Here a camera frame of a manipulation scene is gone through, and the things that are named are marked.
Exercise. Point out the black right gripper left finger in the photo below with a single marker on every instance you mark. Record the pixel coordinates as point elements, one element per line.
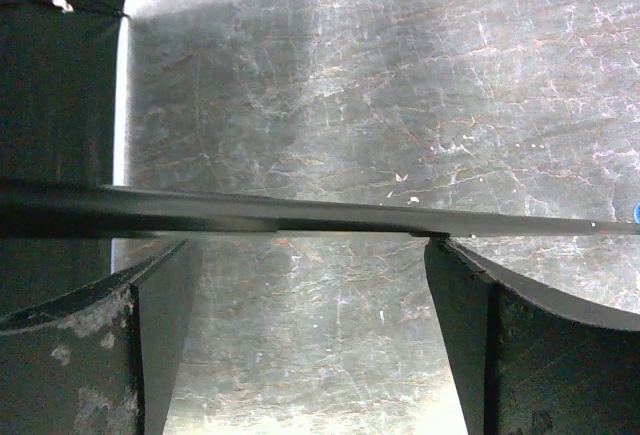
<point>102,359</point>

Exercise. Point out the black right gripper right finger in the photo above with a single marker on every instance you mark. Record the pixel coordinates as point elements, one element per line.
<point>527,358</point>

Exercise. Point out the light blue folding umbrella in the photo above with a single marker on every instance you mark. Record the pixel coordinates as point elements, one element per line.
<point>58,95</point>

